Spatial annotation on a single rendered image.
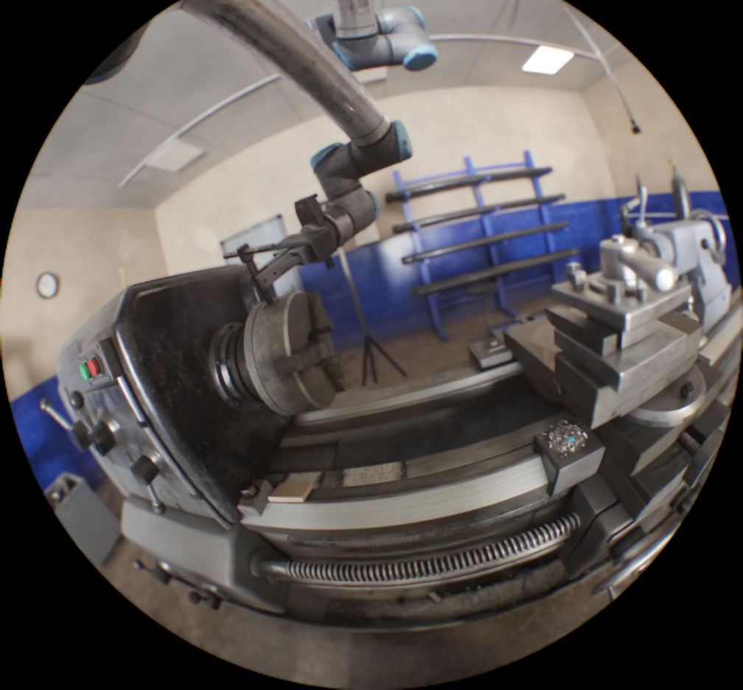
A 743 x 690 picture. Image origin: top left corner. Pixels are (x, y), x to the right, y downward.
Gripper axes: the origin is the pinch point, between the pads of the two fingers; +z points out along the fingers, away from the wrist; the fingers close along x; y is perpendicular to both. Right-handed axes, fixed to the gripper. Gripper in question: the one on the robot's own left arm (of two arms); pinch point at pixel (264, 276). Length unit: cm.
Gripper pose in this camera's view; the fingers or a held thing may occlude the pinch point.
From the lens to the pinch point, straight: 49.0
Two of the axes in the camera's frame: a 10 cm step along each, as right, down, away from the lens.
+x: -7.8, -1.4, 6.1
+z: -5.5, 6.3, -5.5
